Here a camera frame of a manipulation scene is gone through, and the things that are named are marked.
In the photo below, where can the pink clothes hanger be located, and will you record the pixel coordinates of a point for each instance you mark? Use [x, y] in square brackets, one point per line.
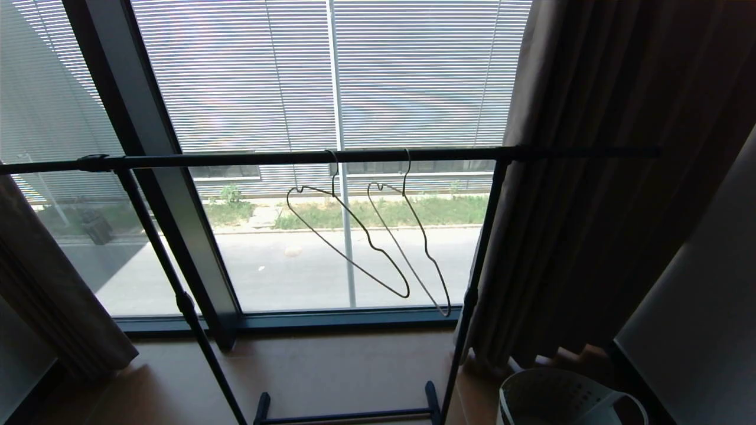
[404, 255]
[348, 257]

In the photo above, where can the black clothes rack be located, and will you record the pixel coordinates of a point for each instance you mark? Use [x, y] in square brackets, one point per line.
[295, 158]

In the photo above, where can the white laundry basket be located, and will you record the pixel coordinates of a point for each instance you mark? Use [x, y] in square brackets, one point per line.
[549, 391]

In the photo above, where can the window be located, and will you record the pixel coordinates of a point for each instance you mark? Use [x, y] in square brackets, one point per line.
[236, 88]

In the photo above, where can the brown curtain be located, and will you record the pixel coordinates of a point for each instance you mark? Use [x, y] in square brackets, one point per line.
[53, 295]
[590, 177]

